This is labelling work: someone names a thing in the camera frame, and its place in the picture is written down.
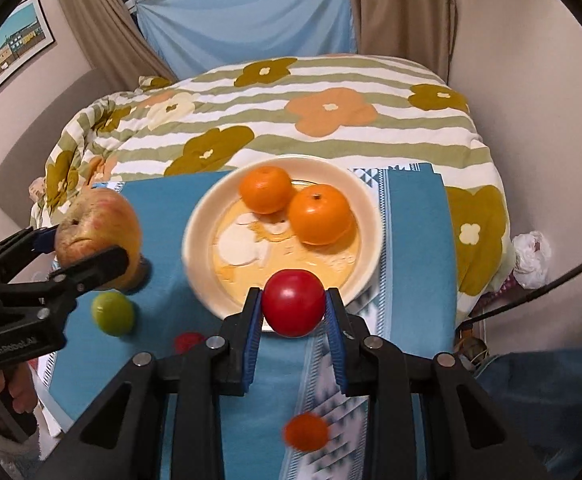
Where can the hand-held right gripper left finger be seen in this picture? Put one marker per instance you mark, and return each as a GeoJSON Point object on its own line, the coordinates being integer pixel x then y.
{"type": "Point", "coordinates": [251, 340]}

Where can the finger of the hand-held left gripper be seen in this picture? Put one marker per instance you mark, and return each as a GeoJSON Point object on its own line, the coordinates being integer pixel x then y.
{"type": "Point", "coordinates": [46, 237]}
{"type": "Point", "coordinates": [88, 270]}

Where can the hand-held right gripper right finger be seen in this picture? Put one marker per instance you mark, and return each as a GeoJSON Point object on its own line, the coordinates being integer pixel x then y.
{"type": "Point", "coordinates": [335, 345]}

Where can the green apple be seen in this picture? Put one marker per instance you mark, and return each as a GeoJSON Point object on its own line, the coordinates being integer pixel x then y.
{"type": "Point", "coordinates": [113, 314]}

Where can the yellow-red apple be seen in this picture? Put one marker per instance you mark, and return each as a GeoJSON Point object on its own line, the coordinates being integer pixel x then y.
{"type": "Point", "coordinates": [101, 220]}

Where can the small red tomato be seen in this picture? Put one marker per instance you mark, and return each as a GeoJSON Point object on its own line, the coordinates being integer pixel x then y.
{"type": "Point", "coordinates": [187, 342]}

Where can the small orange-red tomato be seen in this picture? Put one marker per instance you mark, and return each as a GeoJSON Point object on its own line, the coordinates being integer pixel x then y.
{"type": "Point", "coordinates": [306, 431]}

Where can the cream bowl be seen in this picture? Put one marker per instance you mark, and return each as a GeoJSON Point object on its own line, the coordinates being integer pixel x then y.
{"type": "Point", "coordinates": [201, 240]}

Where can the person's left hand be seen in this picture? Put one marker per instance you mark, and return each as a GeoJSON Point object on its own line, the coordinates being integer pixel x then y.
{"type": "Point", "coordinates": [21, 390]}

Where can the pink patterned pillow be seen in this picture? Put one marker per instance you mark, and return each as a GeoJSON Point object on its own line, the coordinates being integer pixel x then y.
{"type": "Point", "coordinates": [37, 191]}

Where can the grey headboard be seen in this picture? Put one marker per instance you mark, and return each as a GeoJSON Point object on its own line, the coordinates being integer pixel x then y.
{"type": "Point", "coordinates": [26, 160]}

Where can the blue patterned cloth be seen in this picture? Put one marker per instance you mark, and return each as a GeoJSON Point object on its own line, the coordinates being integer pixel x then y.
{"type": "Point", "coordinates": [171, 240]}

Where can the orange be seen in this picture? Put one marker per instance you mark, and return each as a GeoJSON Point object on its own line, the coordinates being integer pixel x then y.
{"type": "Point", "coordinates": [319, 215]}
{"type": "Point", "coordinates": [265, 190]}

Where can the floral striped duvet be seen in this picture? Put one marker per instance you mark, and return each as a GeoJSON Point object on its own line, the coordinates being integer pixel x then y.
{"type": "Point", "coordinates": [351, 145]}

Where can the beige curtain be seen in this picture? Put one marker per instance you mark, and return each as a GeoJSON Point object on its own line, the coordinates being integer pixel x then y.
{"type": "Point", "coordinates": [101, 40]}
{"type": "Point", "coordinates": [401, 10]}

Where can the white plastic bag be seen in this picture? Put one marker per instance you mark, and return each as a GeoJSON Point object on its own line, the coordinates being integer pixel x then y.
{"type": "Point", "coordinates": [531, 260]}

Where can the blue garment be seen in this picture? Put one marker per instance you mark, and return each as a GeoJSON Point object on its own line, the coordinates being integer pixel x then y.
{"type": "Point", "coordinates": [546, 400]}

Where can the light blue sheet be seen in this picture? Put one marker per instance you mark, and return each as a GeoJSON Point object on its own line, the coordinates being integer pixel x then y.
{"type": "Point", "coordinates": [246, 30]}

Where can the wall poster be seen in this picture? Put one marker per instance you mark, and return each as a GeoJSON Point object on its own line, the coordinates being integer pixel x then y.
{"type": "Point", "coordinates": [6, 55]}

